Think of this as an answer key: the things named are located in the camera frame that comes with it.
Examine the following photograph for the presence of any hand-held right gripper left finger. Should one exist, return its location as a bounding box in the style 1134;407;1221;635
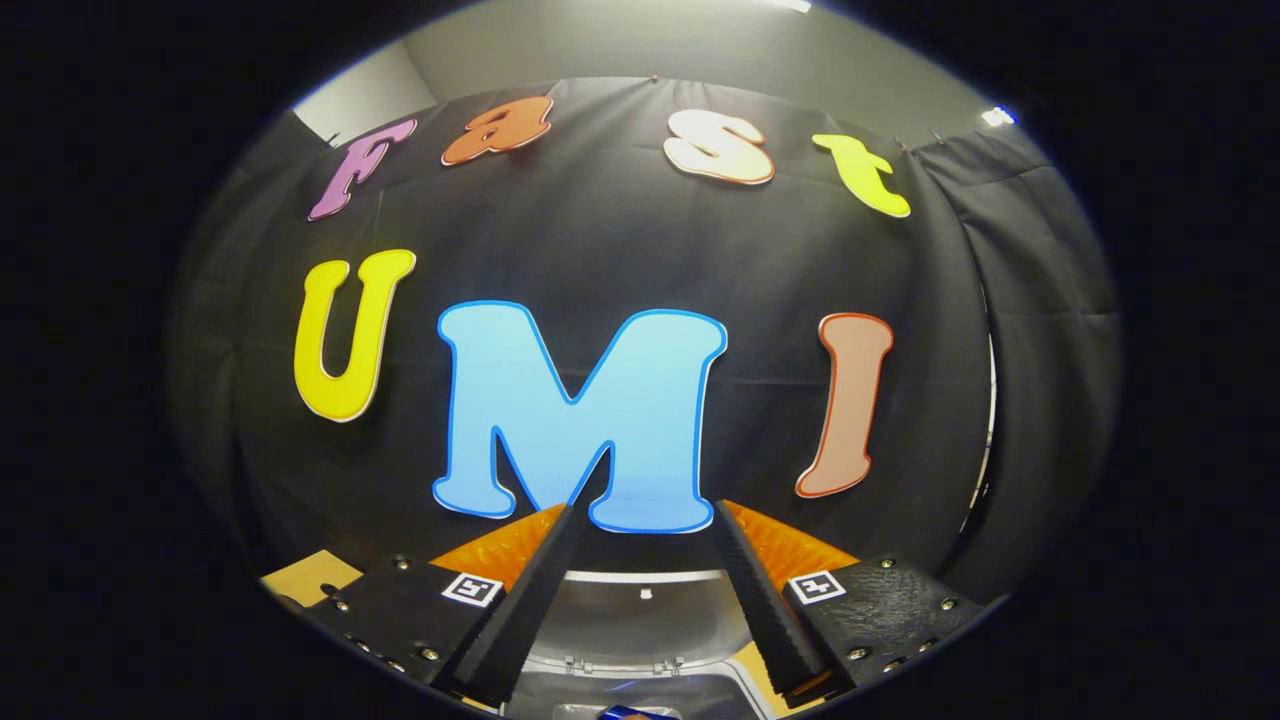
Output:
300;503;581;709

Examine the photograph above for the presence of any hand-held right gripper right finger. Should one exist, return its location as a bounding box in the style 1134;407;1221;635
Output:
712;498;1006;709

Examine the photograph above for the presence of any white desktop garbage bin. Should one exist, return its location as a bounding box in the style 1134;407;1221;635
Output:
500;568;791;720

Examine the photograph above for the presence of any wooden desktop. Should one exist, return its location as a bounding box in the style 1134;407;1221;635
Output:
258;548;831;720

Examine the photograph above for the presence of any black backdrop cloth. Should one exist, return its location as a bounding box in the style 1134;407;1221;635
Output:
165;75;1121;601

